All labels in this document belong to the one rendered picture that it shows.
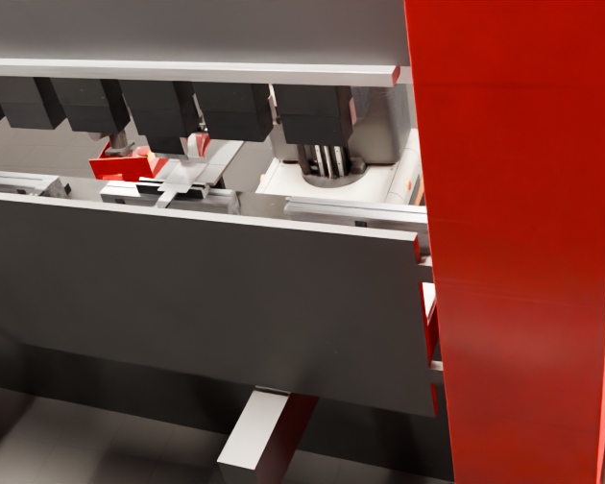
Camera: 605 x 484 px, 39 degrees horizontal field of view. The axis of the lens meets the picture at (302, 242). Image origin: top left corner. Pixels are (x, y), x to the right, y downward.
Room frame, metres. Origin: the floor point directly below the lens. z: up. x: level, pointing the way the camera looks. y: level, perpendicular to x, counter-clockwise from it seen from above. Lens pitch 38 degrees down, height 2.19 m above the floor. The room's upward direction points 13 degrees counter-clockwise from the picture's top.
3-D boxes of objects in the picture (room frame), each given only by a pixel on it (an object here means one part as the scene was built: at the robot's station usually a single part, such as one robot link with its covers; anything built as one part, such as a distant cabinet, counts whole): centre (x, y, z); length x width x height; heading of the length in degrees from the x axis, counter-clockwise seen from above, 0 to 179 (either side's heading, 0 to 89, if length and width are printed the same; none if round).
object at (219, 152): (2.00, 0.20, 1.00); 0.26 x 0.18 x 0.01; 151
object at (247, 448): (1.32, 0.07, 0.81); 0.64 x 0.08 x 0.14; 151
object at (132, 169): (2.42, 0.49, 0.75); 0.20 x 0.16 x 0.18; 72
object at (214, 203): (1.89, 0.32, 0.92); 0.39 x 0.06 x 0.10; 61
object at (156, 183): (1.88, 0.30, 0.99); 0.20 x 0.03 x 0.03; 61
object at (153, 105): (1.86, 0.25, 1.26); 0.15 x 0.09 x 0.17; 61
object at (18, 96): (2.05, 0.60, 1.26); 0.15 x 0.09 x 0.17; 61
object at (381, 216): (1.60, -0.20, 0.92); 0.50 x 0.06 x 0.10; 61
